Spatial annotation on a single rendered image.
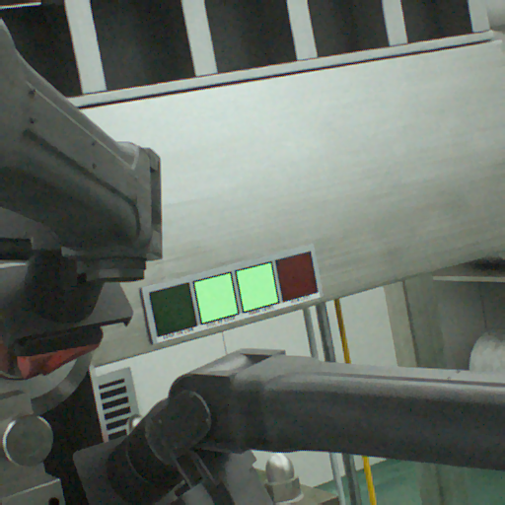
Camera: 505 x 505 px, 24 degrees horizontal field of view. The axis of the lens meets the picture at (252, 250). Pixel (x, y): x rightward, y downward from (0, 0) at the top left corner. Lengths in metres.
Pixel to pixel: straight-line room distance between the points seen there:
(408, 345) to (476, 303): 2.95
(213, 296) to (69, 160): 0.92
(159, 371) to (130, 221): 3.35
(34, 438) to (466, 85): 0.97
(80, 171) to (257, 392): 0.29
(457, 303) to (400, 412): 3.97
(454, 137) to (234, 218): 0.37
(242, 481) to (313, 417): 0.12
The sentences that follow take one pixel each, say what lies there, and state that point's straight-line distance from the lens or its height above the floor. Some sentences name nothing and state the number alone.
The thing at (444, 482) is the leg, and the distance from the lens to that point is 1.89.
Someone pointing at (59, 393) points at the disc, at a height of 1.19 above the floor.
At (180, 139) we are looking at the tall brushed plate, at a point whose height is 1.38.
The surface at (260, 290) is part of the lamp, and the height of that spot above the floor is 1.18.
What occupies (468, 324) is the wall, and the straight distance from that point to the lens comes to 4.76.
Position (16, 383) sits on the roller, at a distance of 1.00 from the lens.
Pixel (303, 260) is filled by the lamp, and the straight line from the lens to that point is 1.51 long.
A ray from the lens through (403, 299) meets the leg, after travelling 1.82.
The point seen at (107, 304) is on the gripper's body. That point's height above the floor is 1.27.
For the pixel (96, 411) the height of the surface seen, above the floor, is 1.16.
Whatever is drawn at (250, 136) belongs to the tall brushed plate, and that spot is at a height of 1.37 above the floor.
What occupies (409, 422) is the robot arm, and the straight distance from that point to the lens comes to 0.75.
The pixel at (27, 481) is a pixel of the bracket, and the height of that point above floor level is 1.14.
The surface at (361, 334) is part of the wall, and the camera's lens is 4.44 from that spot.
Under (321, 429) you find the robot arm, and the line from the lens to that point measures 0.79.
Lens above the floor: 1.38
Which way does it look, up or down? 6 degrees down
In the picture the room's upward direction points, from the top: 11 degrees counter-clockwise
